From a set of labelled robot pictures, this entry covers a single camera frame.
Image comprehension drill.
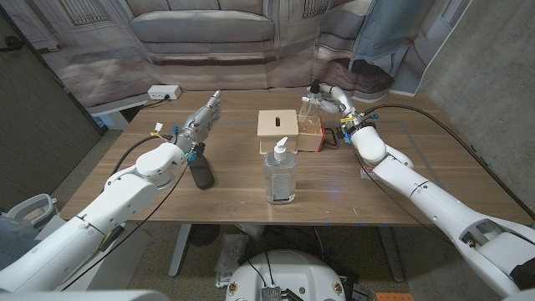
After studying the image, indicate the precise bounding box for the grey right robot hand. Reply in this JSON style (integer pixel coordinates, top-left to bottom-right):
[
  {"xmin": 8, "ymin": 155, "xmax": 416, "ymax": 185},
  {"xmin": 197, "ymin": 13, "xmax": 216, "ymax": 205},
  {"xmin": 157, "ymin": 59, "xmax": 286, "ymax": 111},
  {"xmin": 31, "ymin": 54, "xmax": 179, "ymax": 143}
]
[{"xmin": 303, "ymin": 82, "xmax": 364, "ymax": 130}]

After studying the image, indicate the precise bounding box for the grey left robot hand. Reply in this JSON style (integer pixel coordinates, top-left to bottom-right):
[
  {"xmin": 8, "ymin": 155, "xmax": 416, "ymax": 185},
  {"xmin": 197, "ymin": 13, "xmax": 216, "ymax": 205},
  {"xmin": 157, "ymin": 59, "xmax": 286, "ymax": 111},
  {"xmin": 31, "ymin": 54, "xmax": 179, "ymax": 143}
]
[{"xmin": 173, "ymin": 89, "xmax": 222, "ymax": 154}]

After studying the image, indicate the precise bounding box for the clear dispenser bottle black cap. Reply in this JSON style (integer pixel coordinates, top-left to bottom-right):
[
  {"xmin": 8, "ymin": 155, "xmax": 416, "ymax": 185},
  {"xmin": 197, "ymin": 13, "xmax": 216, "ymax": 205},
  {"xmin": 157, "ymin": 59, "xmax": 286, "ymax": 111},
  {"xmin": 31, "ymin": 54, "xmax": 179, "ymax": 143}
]
[{"xmin": 297, "ymin": 79, "xmax": 324, "ymax": 134}]

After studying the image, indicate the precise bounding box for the black drawer pull loop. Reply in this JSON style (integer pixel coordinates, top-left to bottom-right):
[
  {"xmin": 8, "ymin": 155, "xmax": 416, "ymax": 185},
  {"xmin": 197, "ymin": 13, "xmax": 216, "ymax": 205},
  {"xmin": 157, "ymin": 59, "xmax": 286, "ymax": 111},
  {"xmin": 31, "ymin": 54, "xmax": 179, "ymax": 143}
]
[{"xmin": 324, "ymin": 127, "xmax": 344, "ymax": 150}]

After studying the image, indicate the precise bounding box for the wooden drawer with red front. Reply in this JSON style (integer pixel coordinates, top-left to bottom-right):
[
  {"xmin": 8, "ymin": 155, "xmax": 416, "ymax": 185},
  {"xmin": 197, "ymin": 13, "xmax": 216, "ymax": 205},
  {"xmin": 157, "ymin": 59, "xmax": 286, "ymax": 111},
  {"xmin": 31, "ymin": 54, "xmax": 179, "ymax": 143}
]
[{"xmin": 296, "ymin": 115, "xmax": 325, "ymax": 153}]

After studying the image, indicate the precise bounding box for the light wooden drawer box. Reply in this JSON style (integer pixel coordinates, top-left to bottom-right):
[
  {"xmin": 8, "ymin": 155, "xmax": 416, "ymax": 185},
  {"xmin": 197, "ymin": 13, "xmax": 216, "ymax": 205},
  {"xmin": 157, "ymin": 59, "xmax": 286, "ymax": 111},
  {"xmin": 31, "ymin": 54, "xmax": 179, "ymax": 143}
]
[{"xmin": 257, "ymin": 109, "xmax": 300, "ymax": 155}]

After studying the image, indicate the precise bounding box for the clear hand sanitizer pump bottle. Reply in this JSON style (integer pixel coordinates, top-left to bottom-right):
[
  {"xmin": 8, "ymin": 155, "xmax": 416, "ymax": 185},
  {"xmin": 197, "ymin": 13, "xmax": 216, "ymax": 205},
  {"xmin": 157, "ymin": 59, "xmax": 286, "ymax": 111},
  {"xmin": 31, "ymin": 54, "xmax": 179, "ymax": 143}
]
[{"xmin": 262, "ymin": 136, "xmax": 298, "ymax": 206}]

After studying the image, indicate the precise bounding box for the white power strip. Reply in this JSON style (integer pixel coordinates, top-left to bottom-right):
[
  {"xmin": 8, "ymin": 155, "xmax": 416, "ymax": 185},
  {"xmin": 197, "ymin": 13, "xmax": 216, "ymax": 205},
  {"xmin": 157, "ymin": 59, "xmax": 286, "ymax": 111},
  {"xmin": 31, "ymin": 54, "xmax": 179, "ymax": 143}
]
[{"xmin": 147, "ymin": 84, "xmax": 183, "ymax": 101}]

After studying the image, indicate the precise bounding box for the black oblong case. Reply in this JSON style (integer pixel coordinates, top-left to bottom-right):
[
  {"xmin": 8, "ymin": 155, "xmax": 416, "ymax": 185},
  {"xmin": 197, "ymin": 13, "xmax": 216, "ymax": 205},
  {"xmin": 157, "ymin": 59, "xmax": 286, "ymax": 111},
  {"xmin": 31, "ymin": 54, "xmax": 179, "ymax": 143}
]
[{"xmin": 187, "ymin": 144, "xmax": 216, "ymax": 191}]

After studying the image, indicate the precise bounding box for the printed living room backdrop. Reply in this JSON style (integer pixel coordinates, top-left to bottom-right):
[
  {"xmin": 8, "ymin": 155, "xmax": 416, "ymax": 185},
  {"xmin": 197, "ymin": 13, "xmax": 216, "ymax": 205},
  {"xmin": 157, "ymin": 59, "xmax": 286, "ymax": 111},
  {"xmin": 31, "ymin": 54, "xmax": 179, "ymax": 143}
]
[{"xmin": 24, "ymin": 0, "xmax": 473, "ymax": 110}]

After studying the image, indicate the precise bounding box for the white low shelf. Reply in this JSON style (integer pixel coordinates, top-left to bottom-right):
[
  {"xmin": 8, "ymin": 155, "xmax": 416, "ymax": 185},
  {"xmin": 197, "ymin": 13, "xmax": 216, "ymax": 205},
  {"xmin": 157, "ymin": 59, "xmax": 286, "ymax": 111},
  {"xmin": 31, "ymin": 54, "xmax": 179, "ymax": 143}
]
[{"xmin": 87, "ymin": 99, "xmax": 150, "ymax": 131}]

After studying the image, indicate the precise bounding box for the black round floor fan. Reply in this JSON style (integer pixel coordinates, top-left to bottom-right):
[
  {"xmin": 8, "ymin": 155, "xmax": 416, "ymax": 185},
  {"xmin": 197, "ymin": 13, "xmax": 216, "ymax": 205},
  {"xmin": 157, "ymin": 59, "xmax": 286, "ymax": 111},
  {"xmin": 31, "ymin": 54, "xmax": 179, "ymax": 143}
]
[{"xmin": 187, "ymin": 224, "xmax": 222, "ymax": 247}]

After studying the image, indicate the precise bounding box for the grey table leg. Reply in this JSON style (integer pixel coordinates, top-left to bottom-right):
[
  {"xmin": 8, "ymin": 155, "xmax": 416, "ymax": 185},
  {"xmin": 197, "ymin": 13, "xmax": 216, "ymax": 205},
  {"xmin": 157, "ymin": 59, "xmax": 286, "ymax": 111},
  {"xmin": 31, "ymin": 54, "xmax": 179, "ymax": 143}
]
[
  {"xmin": 378, "ymin": 225, "xmax": 405, "ymax": 283},
  {"xmin": 168, "ymin": 224, "xmax": 192, "ymax": 278}
]

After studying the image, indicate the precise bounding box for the clear plastic bag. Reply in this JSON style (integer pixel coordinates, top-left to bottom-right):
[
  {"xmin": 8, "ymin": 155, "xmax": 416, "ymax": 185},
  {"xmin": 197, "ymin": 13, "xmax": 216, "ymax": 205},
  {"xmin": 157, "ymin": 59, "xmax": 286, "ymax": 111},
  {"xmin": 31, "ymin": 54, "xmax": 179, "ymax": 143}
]
[{"xmin": 215, "ymin": 232, "xmax": 250, "ymax": 288}]

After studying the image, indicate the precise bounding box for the dark grey partition panel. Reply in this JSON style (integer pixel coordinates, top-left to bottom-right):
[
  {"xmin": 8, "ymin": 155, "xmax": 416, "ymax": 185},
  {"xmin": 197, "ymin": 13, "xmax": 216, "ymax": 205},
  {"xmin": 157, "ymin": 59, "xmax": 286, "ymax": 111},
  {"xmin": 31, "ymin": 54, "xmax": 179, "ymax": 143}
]
[{"xmin": 0, "ymin": 8, "xmax": 105, "ymax": 210}]

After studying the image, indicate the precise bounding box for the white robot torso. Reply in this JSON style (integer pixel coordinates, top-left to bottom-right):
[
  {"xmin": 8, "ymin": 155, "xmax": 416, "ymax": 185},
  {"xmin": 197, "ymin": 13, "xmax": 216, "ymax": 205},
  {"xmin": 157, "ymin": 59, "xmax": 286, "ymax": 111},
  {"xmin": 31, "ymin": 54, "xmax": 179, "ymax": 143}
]
[{"xmin": 224, "ymin": 249, "xmax": 347, "ymax": 301}]

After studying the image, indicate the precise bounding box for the grey white waste bin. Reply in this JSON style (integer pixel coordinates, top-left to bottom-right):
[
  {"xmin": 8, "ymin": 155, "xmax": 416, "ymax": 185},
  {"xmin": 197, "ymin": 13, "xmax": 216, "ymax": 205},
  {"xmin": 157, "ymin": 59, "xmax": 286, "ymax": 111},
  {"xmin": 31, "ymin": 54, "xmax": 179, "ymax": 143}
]
[{"xmin": 6, "ymin": 193, "xmax": 59, "ymax": 231}]

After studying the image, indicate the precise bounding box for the orange box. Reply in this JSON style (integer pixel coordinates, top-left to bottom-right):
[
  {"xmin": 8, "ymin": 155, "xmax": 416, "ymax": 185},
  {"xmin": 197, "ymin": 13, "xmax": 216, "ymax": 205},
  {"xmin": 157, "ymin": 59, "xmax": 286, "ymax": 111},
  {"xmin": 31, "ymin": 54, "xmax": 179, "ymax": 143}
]
[{"xmin": 375, "ymin": 292, "xmax": 415, "ymax": 301}]

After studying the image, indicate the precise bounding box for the blue grey bag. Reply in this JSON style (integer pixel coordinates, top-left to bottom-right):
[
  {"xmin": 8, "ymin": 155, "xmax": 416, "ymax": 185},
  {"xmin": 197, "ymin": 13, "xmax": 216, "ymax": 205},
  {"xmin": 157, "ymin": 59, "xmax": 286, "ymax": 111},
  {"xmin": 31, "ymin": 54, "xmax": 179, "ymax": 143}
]
[{"xmin": 0, "ymin": 212, "xmax": 43, "ymax": 269}]

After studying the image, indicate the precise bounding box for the right arm thick black cable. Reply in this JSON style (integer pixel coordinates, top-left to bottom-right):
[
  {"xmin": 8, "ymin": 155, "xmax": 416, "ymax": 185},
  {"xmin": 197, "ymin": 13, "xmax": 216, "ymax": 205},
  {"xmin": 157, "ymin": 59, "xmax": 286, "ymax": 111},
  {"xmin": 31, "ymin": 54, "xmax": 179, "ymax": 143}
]
[{"xmin": 363, "ymin": 103, "xmax": 535, "ymax": 222}]

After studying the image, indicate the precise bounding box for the arm thick black cable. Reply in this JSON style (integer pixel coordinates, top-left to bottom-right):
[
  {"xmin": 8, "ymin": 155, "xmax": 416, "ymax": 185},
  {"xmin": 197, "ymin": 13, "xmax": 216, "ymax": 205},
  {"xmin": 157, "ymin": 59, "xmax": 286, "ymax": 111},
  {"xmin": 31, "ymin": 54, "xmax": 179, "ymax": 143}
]
[
  {"xmin": 110, "ymin": 134, "xmax": 172, "ymax": 177},
  {"xmin": 363, "ymin": 103, "xmax": 535, "ymax": 222}
]

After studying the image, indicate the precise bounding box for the left arm thick black cable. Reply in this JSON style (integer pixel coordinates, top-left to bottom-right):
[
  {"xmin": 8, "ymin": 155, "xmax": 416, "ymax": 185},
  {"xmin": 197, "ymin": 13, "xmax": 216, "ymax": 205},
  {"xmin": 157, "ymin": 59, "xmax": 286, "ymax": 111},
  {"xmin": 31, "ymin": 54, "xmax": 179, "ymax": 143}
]
[{"xmin": 110, "ymin": 134, "xmax": 172, "ymax": 177}]

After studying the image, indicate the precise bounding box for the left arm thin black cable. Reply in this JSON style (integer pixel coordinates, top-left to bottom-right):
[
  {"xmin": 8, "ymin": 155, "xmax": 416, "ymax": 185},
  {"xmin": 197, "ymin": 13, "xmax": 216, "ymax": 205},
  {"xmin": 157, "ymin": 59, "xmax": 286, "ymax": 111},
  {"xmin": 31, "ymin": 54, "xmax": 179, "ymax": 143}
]
[{"xmin": 61, "ymin": 163, "xmax": 189, "ymax": 292}]

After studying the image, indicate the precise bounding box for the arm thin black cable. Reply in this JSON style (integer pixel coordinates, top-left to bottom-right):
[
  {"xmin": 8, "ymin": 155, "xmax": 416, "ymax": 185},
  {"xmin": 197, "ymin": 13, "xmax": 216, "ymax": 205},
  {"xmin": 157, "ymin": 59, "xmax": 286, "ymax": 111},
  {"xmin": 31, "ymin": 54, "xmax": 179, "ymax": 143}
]
[
  {"xmin": 61, "ymin": 163, "xmax": 189, "ymax": 292},
  {"xmin": 349, "ymin": 145, "xmax": 454, "ymax": 245}
]

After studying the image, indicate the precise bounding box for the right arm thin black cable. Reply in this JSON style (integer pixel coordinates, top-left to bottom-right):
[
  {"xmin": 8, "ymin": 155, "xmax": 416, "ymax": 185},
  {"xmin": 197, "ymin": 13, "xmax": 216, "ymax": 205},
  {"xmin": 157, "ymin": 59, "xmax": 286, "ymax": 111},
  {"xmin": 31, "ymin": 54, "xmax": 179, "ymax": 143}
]
[{"xmin": 349, "ymin": 145, "xmax": 454, "ymax": 245}]

